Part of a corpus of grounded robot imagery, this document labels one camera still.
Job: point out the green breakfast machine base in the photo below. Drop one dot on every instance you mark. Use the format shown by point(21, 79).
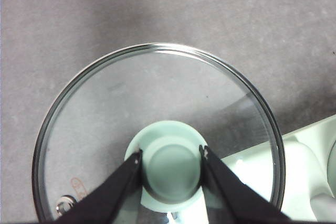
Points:
point(302, 134)

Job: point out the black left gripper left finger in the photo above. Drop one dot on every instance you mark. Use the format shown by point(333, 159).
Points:
point(115, 190)

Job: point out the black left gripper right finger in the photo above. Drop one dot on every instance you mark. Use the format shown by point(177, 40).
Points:
point(228, 195)

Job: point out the glass pot lid green knob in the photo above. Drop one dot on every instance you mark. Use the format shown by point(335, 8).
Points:
point(170, 166)

